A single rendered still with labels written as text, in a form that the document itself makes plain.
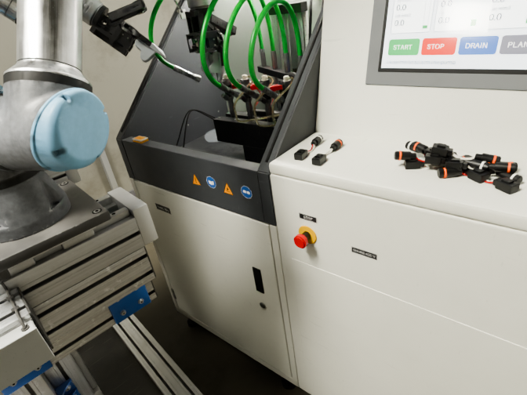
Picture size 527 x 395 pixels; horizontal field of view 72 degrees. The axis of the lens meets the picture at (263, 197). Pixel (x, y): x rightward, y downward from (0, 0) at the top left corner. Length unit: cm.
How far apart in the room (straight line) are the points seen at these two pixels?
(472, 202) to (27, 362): 77
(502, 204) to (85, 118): 68
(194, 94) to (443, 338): 121
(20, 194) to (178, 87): 93
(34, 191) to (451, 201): 72
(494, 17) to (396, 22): 19
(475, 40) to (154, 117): 105
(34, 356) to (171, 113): 104
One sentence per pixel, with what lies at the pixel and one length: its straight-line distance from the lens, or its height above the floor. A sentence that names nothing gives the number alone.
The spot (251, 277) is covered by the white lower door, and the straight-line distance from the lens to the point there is 120.
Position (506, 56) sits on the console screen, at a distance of 89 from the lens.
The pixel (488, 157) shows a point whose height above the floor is 102.
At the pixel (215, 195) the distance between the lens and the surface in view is 109.
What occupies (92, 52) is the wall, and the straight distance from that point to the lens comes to 289.
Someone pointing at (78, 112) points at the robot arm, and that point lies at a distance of 59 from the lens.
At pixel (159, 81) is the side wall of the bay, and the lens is 147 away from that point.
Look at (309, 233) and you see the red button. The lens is 91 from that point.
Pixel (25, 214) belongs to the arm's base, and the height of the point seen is 108.
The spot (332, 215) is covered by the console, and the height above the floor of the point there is 88.
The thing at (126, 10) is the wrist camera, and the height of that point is 134.
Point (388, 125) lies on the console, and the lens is 95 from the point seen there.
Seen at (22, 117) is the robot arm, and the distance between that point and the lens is 60.
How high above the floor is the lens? 135
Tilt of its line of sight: 30 degrees down
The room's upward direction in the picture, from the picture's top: 9 degrees counter-clockwise
